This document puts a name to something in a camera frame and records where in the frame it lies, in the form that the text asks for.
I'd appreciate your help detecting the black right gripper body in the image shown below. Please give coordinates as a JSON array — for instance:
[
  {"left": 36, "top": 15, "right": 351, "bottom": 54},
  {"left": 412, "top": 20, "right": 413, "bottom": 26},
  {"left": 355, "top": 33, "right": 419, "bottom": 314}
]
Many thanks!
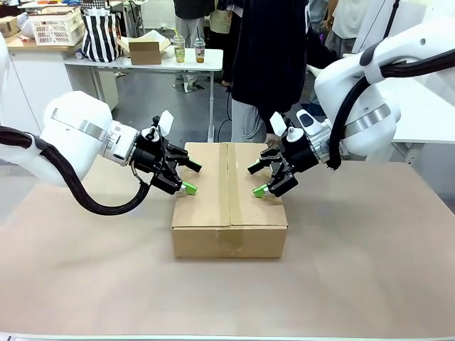
[{"left": 280, "top": 136, "right": 321, "bottom": 175}]

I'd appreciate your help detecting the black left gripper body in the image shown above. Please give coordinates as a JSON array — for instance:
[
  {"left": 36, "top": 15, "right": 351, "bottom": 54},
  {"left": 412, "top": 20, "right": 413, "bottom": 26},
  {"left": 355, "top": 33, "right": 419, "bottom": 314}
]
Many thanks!
[{"left": 130, "top": 136, "right": 171, "bottom": 186}]

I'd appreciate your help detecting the large brown cardboard box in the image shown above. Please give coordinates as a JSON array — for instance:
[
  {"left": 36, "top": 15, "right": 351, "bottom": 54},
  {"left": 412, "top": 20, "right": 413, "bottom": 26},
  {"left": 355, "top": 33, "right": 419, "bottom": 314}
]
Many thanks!
[{"left": 171, "top": 141, "right": 289, "bottom": 259}]

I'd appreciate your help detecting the person's left forearm black sleeve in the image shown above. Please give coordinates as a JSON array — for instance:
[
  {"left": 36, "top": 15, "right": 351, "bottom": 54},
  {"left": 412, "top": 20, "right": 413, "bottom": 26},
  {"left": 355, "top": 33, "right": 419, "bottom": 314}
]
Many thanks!
[{"left": 255, "top": 102, "right": 289, "bottom": 136}]

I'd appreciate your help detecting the small open cardboard box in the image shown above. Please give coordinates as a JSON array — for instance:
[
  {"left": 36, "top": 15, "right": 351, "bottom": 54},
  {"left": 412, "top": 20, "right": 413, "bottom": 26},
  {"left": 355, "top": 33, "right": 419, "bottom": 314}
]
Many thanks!
[{"left": 127, "top": 40, "right": 163, "bottom": 66}]

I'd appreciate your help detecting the small closed cardboard box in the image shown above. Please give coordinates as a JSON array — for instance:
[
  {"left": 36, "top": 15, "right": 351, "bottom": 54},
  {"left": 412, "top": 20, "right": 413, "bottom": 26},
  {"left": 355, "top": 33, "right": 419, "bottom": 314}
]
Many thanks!
[{"left": 0, "top": 16, "right": 19, "bottom": 38}]

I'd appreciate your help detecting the white folding table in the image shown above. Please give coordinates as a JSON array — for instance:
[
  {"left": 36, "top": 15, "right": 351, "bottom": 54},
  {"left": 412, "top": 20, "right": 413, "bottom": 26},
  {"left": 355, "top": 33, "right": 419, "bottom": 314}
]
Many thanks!
[{"left": 63, "top": 45, "right": 225, "bottom": 143}]

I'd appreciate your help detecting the person in black sweater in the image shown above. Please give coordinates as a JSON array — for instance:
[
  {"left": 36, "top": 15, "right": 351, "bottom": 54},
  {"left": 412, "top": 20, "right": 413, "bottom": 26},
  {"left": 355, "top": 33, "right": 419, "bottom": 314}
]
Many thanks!
[{"left": 222, "top": 0, "right": 310, "bottom": 145}]

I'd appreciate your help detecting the plastic cup with amber drink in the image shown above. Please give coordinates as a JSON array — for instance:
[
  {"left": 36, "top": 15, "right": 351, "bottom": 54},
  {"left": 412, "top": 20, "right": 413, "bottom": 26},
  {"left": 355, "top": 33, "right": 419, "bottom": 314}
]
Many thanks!
[{"left": 193, "top": 37, "right": 207, "bottom": 64}]

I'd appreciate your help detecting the plastic cup with green straw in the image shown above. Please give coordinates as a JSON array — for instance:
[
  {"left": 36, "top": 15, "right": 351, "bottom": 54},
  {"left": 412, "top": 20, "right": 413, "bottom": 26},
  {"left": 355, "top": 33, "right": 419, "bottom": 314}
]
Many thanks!
[{"left": 172, "top": 34, "right": 186, "bottom": 64}]

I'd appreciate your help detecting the white side table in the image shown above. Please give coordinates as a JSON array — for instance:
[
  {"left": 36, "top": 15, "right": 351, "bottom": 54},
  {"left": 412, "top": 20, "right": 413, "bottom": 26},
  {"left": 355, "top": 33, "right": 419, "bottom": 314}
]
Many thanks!
[{"left": 390, "top": 76, "right": 455, "bottom": 164}]

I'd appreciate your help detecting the black white striped bag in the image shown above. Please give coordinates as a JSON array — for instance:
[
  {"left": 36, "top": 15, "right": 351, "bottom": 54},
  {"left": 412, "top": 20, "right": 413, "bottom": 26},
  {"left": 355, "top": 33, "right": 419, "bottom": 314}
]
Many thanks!
[{"left": 81, "top": 9, "right": 124, "bottom": 64}]

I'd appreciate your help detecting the white cabinet with wooden top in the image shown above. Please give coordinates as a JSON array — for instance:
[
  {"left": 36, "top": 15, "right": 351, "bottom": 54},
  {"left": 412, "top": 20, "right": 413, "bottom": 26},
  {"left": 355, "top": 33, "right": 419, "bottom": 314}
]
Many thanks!
[{"left": 5, "top": 35, "right": 120, "bottom": 136}]

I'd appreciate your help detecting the bystander in grey trousers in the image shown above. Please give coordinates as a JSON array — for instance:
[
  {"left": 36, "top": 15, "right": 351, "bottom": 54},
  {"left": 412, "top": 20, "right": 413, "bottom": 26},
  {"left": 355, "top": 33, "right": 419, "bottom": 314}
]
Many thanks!
[{"left": 173, "top": 0, "right": 216, "bottom": 90}]

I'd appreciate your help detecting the bystander in white shirt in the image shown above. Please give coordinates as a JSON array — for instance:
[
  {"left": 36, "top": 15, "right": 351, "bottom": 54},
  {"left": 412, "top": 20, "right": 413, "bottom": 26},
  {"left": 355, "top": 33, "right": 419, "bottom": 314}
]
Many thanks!
[{"left": 325, "top": 0, "right": 369, "bottom": 58}]

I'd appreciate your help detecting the white plastic crate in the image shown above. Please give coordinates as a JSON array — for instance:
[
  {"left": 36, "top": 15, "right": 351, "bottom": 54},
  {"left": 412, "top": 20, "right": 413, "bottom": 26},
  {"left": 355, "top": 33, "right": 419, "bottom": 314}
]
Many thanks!
[{"left": 28, "top": 6, "right": 85, "bottom": 46}]

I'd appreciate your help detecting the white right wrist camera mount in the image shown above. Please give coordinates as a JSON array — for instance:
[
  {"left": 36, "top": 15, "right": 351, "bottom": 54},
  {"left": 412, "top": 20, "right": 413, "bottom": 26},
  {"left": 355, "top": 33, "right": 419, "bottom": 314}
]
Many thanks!
[{"left": 269, "top": 112, "right": 305, "bottom": 143}]

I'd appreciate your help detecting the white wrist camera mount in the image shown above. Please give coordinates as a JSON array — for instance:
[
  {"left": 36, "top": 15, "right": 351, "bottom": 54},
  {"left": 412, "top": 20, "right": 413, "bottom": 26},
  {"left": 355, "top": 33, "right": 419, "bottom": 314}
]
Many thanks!
[
  {"left": 269, "top": 112, "right": 305, "bottom": 143},
  {"left": 141, "top": 109, "right": 174, "bottom": 141}
]

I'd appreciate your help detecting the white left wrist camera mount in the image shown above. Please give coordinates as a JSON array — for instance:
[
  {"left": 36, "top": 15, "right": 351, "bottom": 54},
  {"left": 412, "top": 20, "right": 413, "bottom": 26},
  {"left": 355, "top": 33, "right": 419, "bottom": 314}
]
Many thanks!
[{"left": 141, "top": 109, "right": 174, "bottom": 141}]

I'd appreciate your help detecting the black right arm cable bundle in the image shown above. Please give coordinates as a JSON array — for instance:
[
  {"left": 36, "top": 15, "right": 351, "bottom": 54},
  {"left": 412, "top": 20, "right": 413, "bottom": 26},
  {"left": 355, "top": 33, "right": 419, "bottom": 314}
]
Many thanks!
[{"left": 325, "top": 49, "right": 455, "bottom": 171}]

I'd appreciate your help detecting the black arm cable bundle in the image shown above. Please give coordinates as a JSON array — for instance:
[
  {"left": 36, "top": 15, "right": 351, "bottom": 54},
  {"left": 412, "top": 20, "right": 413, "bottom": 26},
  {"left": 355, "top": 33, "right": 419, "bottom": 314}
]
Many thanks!
[
  {"left": 325, "top": 49, "right": 455, "bottom": 171},
  {"left": 0, "top": 126, "right": 152, "bottom": 217}
]

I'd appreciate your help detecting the black floor cable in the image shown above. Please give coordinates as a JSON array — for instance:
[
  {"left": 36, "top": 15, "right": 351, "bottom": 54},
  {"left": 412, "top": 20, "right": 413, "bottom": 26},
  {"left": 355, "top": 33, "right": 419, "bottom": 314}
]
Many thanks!
[{"left": 216, "top": 90, "right": 234, "bottom": 141}]

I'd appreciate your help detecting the black left arm cable bundle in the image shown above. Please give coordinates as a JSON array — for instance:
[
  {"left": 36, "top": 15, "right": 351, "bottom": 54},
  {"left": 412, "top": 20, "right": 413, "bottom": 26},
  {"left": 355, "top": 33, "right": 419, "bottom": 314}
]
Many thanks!
[{"left": 0, "top": 126, "right": 152, "bottom": 217}]

